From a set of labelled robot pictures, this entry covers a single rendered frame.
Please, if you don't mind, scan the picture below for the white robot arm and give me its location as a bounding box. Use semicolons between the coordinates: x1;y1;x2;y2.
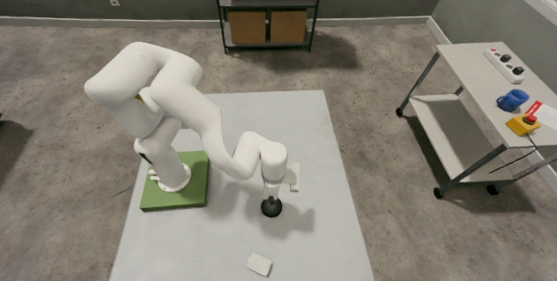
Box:
84;42;299;193

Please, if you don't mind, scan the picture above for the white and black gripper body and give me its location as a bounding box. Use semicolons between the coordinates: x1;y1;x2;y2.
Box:
262;178;281;200

